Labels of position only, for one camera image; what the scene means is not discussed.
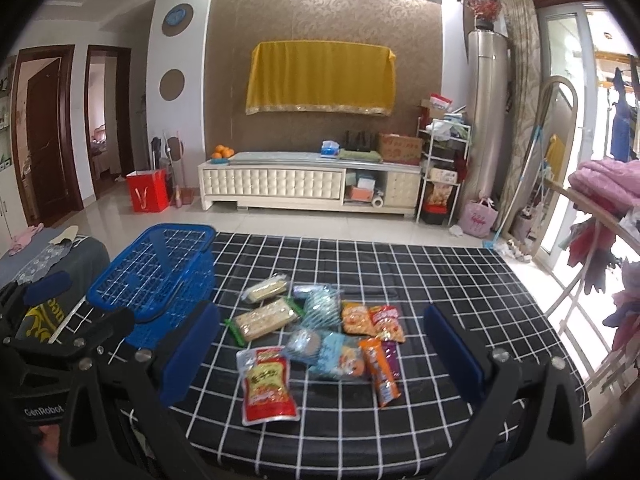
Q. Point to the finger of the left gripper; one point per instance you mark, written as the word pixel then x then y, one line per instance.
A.
pixel 49 287
pixel 107 331

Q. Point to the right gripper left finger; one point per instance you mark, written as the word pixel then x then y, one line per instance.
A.
pixel 182 351

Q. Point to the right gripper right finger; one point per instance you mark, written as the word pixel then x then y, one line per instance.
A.
pixel 463 355

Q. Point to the green-sealed cracker pack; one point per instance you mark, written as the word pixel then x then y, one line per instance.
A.
pixel 264 320

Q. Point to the blue plastic basket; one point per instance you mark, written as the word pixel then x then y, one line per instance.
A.
pixel 160 277

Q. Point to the orange snack bar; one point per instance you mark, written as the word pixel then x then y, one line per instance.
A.
pixel 379 368

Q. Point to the purple snack bar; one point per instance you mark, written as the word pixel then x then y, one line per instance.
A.
pixel 390 349

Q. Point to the red yellow snack pouch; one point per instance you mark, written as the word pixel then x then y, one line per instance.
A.
pixel 265 373

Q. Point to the clear cracker pack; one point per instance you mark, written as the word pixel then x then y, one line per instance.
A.
pixel 270 287

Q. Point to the red snack packet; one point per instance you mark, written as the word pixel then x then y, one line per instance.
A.
pixel 386 323

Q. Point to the orange yellow snack packet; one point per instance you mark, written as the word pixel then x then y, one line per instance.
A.
pixel 356 320

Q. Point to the blue bear cookie bag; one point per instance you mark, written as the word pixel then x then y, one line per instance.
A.
pixel 339 358

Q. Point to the teal net snack pack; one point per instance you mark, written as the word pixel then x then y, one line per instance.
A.
pixel 321 305

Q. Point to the striped blue cake pack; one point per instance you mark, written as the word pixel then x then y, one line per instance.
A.
pixel 303 346

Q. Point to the grey queen shirt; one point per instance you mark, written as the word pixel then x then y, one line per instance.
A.
pixel 49 251

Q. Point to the red paper bag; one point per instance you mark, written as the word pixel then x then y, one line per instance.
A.
pixel 147 190

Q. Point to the black white grid tablecloth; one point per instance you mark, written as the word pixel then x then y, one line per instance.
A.
pixel 528 427

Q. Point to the pink tote bag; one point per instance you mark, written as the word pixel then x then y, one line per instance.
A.
pixel 478 217

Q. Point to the cream TV cabinet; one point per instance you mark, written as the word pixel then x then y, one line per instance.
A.
pixel 310 182

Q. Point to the plate of oranges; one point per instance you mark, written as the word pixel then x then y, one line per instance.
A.
pixel 222 154

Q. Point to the dark wooden door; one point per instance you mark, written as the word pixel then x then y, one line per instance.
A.
pixel 41 137

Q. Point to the white metal shelf rack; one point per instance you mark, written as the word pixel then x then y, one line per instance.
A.
pixel 445 151

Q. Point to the blue tissue box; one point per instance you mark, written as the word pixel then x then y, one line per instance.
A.
pixel 329 148

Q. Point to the cardboard box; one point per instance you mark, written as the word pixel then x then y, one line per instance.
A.
pixel 397 149

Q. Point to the tall standing air conditioner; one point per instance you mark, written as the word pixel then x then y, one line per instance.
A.
pixel 485 110

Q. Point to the yellow cloth TV cover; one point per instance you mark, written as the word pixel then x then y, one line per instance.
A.
pixel 319 76

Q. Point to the beige curtain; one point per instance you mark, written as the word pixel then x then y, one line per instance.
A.
pixel 525 48

